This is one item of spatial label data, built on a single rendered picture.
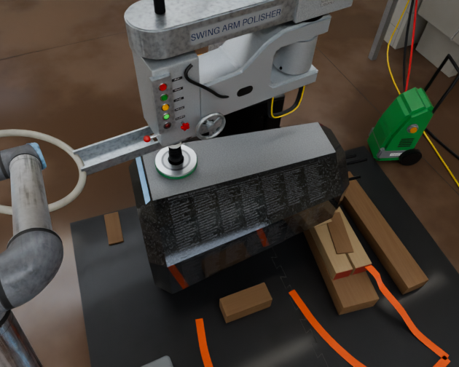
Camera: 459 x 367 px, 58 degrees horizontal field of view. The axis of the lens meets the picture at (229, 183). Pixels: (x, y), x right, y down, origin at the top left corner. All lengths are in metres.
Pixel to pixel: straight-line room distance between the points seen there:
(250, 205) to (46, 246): 1.39
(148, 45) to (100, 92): 2.52
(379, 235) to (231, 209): 1.23
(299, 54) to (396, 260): 1.56
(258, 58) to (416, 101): 1.74
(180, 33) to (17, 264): 0.97
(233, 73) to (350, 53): 2.92
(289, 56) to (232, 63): 0.30
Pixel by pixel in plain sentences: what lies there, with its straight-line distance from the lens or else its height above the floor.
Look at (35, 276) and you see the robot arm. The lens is 0.95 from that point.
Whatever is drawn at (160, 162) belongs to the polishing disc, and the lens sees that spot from 2.15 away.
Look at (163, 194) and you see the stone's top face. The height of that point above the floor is 0.86.
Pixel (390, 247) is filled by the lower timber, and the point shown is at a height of 0.12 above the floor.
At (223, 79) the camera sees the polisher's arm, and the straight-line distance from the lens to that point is 1.82.
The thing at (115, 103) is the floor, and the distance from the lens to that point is 3.91.
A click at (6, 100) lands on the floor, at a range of 4.25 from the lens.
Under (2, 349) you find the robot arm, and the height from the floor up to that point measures 1.63.
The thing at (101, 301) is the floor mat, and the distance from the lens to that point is 2.81.
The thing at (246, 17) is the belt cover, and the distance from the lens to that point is 1.69.
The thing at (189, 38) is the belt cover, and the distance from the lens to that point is 1.60.
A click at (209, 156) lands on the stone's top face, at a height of 0.86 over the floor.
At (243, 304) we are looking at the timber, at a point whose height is 0.13.
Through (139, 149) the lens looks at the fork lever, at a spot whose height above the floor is 1.15.
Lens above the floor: 2.55
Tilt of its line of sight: 53 degrees down
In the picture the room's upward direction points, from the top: 3 degrees clockwise
